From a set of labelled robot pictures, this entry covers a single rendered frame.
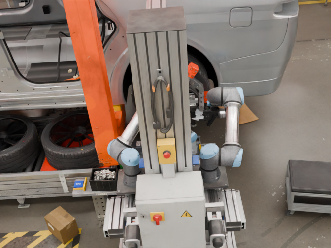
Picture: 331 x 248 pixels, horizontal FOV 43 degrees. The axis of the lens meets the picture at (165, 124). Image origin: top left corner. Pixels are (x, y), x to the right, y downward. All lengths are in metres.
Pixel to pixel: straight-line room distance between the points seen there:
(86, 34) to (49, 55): 1.68
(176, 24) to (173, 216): 0.95
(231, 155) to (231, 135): 0.14
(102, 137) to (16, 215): 1.21
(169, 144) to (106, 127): 1.16
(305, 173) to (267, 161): 0.66
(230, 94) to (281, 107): 2.14
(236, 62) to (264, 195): 1.20
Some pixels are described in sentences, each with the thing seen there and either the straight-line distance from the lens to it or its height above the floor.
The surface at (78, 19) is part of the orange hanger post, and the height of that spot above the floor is 1.76.
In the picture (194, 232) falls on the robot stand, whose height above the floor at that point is 0.98.
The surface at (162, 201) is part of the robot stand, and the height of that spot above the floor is 1.23.
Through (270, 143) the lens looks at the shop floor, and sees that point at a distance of 4.30.
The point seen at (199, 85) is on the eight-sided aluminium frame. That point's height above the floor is 0.99.
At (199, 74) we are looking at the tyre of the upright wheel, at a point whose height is 1.04.
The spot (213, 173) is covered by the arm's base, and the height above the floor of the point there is 0.88.
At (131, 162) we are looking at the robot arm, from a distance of 2.59.
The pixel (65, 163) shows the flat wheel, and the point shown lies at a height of 0.40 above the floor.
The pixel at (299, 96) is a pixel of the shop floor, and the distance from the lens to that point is 5.03.
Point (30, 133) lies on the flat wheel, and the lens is 3.94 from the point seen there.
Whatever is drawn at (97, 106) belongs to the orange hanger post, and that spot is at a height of 1.10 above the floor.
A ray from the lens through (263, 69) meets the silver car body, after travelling 3.49.
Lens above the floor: 2.75
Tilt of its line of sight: 37 degrees down
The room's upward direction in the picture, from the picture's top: 5 degrees counter-clockwise
